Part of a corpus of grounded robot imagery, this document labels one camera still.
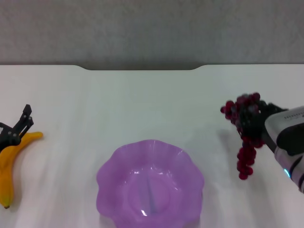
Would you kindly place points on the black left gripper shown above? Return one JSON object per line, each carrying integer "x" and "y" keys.
{"x": 10, "y": 139}

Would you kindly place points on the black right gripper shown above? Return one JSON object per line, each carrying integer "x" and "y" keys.
{"x": 261, "y": 118}

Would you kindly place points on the dark red grape bunch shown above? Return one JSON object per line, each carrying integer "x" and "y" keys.
{"x": 247, "y": 156}

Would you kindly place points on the yellow banana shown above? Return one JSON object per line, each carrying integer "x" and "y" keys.
{"x": 6, "y": 171}

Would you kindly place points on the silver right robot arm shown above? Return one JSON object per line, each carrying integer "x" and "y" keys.
{"x": 282, "y": 118}

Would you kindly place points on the purple wavy plastic plate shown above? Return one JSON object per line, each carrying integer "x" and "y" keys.
{"x": 152, "y": 185}

